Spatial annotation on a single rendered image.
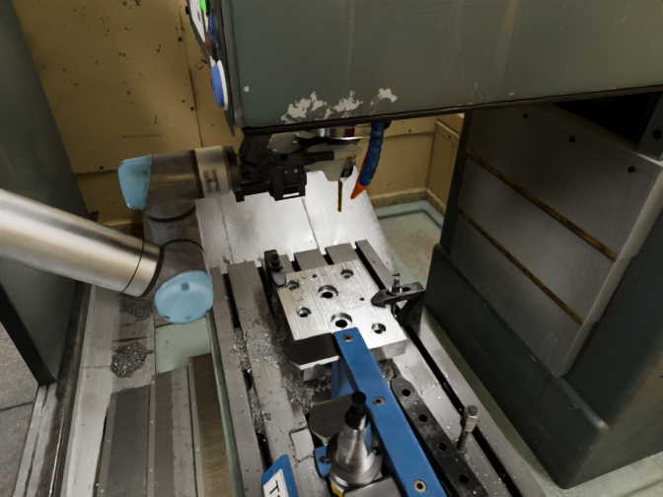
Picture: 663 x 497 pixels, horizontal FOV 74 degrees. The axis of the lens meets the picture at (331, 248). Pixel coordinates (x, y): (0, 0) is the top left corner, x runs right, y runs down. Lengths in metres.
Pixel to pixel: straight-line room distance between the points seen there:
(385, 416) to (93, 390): 1.00
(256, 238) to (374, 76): 1.37
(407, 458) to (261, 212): 1.35
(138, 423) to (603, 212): 1.11
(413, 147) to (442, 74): 1.69
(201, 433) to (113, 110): 1.11
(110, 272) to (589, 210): 0.78
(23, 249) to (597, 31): 0.61
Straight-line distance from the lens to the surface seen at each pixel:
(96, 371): 1.46
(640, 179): 0.85
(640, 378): 1.03
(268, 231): 1.71
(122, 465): 1.18
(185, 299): 0.61
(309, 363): 0.62
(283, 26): 0.33
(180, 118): 1.74
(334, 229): 1.75
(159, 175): 0.68
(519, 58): 0.43
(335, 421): 0.57
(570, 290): 1.00
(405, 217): 2.13
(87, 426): 1.35
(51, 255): 0.59
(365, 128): 0.66
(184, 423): 1.19
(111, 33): 1.68
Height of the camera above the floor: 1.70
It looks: 36 degrees down
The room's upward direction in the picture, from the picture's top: 1 degrees clockwise
